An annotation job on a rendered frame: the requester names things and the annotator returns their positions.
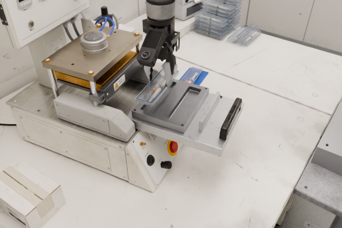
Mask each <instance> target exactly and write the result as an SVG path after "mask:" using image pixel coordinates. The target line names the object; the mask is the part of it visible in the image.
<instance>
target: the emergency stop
mask: <svg viewBox="0 0 342 228"><path fill-rule="evenodd" d="M169 148H170V151H171V152H172V153H175V152H176V151H177V150H178V144H177V142H175V141H171V142H170V145H169Z"/></svg>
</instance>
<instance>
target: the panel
mask: <svg viewBox="0 0 342 228"><path fill-rule="evenodd" d="M171 141H172V140H169V139H166V138H163V137H160V136H157V137H156V138H155V139H150V138H149V137H148V133H147V132H145V131H142V130H140V131H139V132H138V133H137V134H136V136H135V137H134V138H133V140H132V141H131V144H132V145H133V147H134V149H135V151H136V152H137V154H138V156H139V158H140V160H141V161H142V163H143V165H144V167H145V168H146V170H147V172H148V174H149V176H150V177H151V179H152V181H153V183H154V184H155V186H156V188H157V187H158V185H159V184H160V182H161V180H162V179H163V177H164V175H165V174H166V172H167V170H168V169H165V168H161V165H160V163H161V162H162V161H163V162H164V161H171V163H172V162H173V161H174V159H175V157H176V156H177V154H178V152H179V151H180V149H181V147H182V146H183V144H180V143H178V142H177V144H178V150H177V151H176V152H175V153H172V152H171V151H170V148H169V145H170V142H171ZM149 156H154V158H155V162H154V164H153V165H149V163H148V157H149Z"/></svg>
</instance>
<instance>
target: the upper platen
mask: <svg viewBox="0 0 342 228"><path fill-rule="evenodd" d="M136 55H137V52H134V51H129V52H128V53H127V54H126V55H125V56H124V57H122V58H121V59H120V60H119V61H118V62H117V63H116V64H114V65H113V66H112V67H111V68H110V69H109V70H108V71H107V72H105V73H104V74H103V75H102V76H101V77H100V78H99V79H97V80H96V81H95V82H96V88H97V91H98V92H100V89H101V88H102V87H103V86H104V85H105V84H106V83H107V82H108V81H109V80H110V79H111V78H112V77H113V76H115V75H116V74H117V73H118V72H119V71H120V70H121V69H122V68H123V67H124V66H125V65H126V64H127V63H129V62H130V61H131V60H132V59H133V58H134V57H135V56H136ZM55 76H56V78H57V82H59V83H62V84H65V85H68V86H71V87H75V88H78V89H81V90H84V91H87V92H91V87H90V81H88V80H85V79H81V78H78V77H75V76H71V75H68V74H65V73H61V72H58V71H55Z"/></svg>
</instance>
